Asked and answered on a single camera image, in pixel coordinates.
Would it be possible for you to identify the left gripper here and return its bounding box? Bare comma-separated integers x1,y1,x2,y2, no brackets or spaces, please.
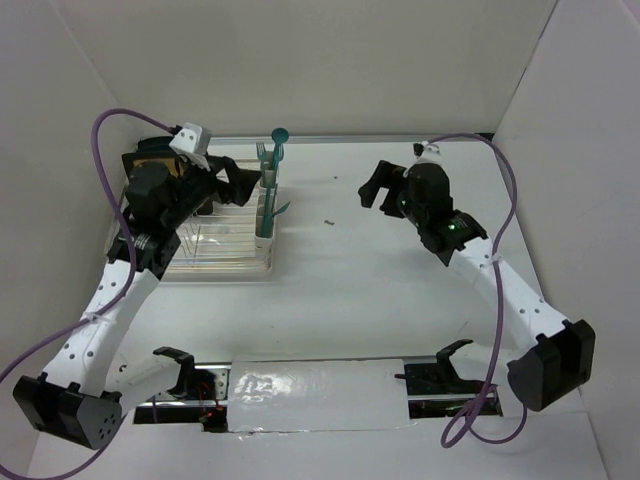
162,152,261,230

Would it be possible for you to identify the white utensil holder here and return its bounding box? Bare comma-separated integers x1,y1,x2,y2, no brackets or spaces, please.
254,169,278,255

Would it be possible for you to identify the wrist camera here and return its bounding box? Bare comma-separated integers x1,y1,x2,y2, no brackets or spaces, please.
413,142,442,165
169,122,212,171

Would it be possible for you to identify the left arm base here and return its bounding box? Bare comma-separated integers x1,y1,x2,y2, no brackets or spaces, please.
116,346,231,433

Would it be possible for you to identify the green plastic fork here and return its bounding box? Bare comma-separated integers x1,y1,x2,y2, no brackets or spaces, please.
256,142,268,169

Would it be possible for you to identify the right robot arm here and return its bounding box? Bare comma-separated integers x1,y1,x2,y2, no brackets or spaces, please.
358,160,596,412

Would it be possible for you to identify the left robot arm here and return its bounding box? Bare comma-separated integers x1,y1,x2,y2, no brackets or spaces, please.
13,156,261,450

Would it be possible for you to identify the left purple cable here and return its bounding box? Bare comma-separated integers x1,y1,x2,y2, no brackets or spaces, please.
0,108,179,466

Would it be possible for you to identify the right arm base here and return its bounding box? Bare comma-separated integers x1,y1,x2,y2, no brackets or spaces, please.
394,339,485,420

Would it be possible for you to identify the white dish drying rack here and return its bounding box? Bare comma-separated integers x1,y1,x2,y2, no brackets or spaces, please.
120,183,259,279

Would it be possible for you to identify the yellow plate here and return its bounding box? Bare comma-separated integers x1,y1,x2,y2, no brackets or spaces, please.
121,152,187,179

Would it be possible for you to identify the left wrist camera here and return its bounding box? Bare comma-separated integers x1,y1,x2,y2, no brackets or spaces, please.
169,122,212,171

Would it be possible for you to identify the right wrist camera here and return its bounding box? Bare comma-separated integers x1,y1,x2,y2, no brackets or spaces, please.
413,142,442,165

